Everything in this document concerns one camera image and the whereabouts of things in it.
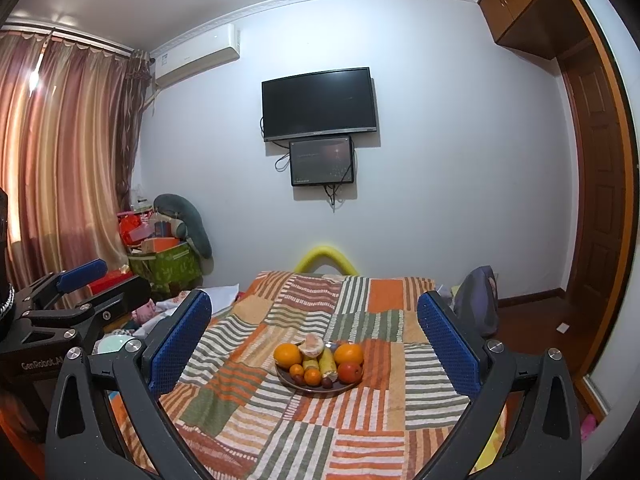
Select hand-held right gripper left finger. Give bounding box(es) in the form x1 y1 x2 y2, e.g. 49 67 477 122
45 288 221 480

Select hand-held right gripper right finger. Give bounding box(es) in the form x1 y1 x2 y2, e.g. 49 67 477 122
410 290 583 480

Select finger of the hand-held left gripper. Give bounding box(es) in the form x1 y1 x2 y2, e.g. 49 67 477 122
22 259 109 311
22 275 153 356

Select red tomato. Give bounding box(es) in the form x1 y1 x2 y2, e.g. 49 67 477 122
337 361 363 385

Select large orange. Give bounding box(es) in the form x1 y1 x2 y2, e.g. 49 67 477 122
274 342 303 368

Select red grape bunch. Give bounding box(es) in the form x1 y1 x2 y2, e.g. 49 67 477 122
291 374 335 391

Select peeled pomelo piece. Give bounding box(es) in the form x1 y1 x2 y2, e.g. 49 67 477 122
299 332 326 359

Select purple plate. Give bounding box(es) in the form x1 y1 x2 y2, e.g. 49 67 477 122
275 342 363 398

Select red flat box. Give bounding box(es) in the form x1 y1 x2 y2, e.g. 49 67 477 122
87 270 133 296

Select pink bottle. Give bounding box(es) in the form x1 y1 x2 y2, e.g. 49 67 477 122
132 300 161 326

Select teal round object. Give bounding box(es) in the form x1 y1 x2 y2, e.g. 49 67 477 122
97 335 131 357

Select green storage box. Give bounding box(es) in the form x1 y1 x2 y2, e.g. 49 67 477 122
127 241 203 293

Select red items in box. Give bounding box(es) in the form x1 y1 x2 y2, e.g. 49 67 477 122
117 211 173 248

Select grey plush toy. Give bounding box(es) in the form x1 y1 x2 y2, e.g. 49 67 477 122
152 193 213 260

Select yellow bed sheet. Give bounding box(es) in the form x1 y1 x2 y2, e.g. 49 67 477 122
470 390 508 471

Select striped patchwork blanket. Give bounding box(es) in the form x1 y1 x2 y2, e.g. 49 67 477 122
107 270 506 480

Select pink striped curtain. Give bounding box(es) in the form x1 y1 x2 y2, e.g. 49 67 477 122
0 30 153 291

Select yellow foam tube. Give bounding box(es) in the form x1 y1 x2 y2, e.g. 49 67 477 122
294 246 362 277

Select white air conditioner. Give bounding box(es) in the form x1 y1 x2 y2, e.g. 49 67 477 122
150 23 242 88

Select wooden frame wardrobe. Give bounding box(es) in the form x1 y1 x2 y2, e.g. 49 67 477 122
552 0 640 411

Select black hanging cables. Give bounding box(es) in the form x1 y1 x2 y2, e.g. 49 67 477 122
322 183 348 213

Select small black wall monitor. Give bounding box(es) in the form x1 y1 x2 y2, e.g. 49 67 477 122
289 136 356 187

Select black wall television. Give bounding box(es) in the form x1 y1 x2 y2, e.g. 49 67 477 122
261 66 378 143

